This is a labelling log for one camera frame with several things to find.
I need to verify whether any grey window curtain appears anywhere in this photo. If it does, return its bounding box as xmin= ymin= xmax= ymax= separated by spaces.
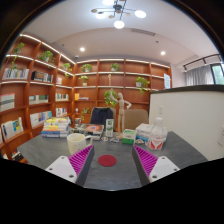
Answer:
xmin=185 ymin=65 xmax=214 ymax=86

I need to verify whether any wooden artist mannequin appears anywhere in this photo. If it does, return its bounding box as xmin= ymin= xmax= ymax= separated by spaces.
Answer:
xmin=110 ymin=89 xmax=132 ymax=139

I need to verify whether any tall green white carton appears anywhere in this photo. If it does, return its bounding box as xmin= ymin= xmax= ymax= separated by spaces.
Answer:
xmin=106 ymin=119 xmax=114 ymax=137

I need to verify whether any white blue tissue box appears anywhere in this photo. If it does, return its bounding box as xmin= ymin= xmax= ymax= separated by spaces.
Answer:
xmin=136 ymin=123 xmax=152 ymax=141

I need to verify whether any stack of colourful books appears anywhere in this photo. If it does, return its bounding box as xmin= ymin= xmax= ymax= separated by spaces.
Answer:
xmin=41 ymin=117 xmax=69 ymax=138

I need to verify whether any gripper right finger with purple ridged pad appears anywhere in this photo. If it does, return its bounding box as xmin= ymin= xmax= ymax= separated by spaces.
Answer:
xmin=132 ymin=145 xmax=179 ymax=186

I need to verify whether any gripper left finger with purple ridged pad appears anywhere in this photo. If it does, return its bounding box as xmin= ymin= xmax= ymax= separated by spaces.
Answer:
xmin=46 ymin=145 xmax=94 ymax=186

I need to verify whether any green white small box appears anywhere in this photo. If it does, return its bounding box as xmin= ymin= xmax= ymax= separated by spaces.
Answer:
xmin=122 ymin=129 xmax=137 ymax=145

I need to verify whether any wooden bookshelf wall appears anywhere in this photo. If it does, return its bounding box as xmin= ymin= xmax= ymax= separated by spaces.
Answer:
xmin=0 ymin=34 xmax=171 ymax=157

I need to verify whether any dark blue jacket chair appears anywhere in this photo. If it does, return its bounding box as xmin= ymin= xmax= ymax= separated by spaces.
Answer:
xmin=90 ymin=107 xmax=113 ymax=125

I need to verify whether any ceiling chandelier lamp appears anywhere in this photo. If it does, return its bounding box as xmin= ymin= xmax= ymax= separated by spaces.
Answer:
xmin=91 ymin=0 xmax=146 ymax=29

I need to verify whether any beige chair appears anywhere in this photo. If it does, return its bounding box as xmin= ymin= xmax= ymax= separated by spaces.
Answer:
xmin=124 ymin=109 xmax=148 ymax=129

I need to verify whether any clear plastic water bottle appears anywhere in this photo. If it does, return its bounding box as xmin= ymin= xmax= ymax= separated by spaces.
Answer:
xmin=148 ymin=117 xmax=167 ymax=150

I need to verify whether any white partition counter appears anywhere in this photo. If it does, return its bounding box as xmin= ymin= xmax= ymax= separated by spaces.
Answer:
xmin=149 ymin=85 xmax=224 ymax=160

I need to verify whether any white ceramic mug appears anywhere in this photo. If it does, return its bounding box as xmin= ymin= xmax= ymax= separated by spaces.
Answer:
xmin=67 ymin=133 xmax=92 ymax=154

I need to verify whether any flat dark book box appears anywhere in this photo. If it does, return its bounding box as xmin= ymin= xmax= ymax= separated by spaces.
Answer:
xmin=74 ymin=124 xmax=104 ymax=140

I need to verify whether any red round coaster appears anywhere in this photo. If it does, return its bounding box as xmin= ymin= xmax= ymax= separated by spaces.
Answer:
xmin=98 ymin=155 xmax=117 ymax=167

